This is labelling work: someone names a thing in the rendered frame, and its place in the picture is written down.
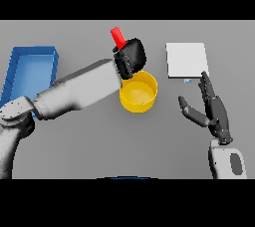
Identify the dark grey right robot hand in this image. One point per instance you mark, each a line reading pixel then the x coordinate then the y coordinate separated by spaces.
pixel 215 108

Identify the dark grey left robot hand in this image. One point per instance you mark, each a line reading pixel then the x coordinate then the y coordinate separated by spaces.
pixel 133 55

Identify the red beaker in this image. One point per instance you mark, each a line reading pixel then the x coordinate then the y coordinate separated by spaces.
pixel 118 37

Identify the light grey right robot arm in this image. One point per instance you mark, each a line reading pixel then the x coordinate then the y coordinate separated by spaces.
pixel 223 163

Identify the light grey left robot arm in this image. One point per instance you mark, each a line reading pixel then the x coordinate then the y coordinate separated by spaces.
pixel 83 86

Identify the yellow bowl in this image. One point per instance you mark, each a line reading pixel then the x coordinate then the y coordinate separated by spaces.
pixel 138 95

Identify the pale square measuring scale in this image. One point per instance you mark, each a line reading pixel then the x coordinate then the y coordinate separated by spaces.
pixel 186 59

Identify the blue tray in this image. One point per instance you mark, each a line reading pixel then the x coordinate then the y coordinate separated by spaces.
pixel 29 71

